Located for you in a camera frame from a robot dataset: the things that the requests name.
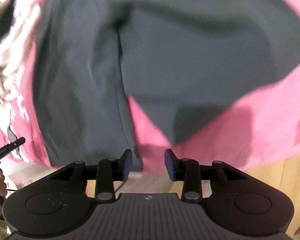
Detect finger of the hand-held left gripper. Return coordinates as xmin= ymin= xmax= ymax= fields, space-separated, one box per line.
xmin=0 ymin=137 xmax=26 ymax=162

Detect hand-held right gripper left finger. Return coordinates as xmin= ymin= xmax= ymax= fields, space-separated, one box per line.
xmin=50 ymin=149 xmax=133 ymax=202

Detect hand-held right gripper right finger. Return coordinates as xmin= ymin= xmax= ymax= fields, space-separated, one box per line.
xmin=164 ymin=149 xmax=245 ymax=202

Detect dark grey pants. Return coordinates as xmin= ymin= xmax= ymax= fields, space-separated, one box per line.
xmin=32 ymin=0 xmax=300 ymax=174

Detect pink floral blanket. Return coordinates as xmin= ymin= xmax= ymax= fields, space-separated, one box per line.
xmin=0 ymin=0 xmax=300 ymax=178

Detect white cloth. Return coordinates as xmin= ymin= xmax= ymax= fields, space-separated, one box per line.
xmin=0 ymin=30 xmax=28 ymax=105

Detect cream cloth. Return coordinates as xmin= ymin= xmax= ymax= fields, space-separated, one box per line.
xmin=0 ymin=0 xmax=42 ymax=55

